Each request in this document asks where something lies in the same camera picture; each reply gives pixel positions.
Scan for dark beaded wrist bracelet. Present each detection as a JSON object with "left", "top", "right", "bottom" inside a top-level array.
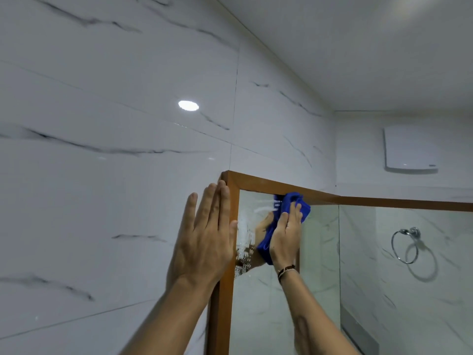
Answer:
[{"left": 277, "top": 265, "right": 297, "bottom": 282}]

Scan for person's left hand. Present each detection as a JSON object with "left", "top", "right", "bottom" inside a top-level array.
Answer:
[{"left": 167, "top": 180, "right": 238, "bottom": 289}]

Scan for chrome towel ring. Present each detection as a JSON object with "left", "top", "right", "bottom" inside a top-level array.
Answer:
[{"left": 391, "top": 227, "right": 422, "bottom": 265}]

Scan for wooden framed wall mirror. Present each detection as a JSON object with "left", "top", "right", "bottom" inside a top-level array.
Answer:
[{"left": 206, "top": 171, "right": 473, "bottom": 355}]

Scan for person's right forearm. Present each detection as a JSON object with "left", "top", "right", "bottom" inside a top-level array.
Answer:
[{"left": 279, "top": 268, "right": 362, "bottom": 355}]

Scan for blue microfibre cloth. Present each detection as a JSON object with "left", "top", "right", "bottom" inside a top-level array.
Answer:
[{"left": 256, "top": 192, "right": 311, "bottom": 266}]

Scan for person's left forearm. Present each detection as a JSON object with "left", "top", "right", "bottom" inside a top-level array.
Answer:
[{"left": 120, "top": 273, "right": 223, "bottom": 355}]

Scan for person's right hand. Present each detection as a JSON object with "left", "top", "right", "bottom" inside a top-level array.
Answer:
[{"left": 269, "top": 201, "right": 304, "bottom": 272}]

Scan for white exhaust fan cover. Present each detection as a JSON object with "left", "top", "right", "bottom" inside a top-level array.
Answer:
[{"left": 383, "top": 125, "right": 440, "bottom": 171}]

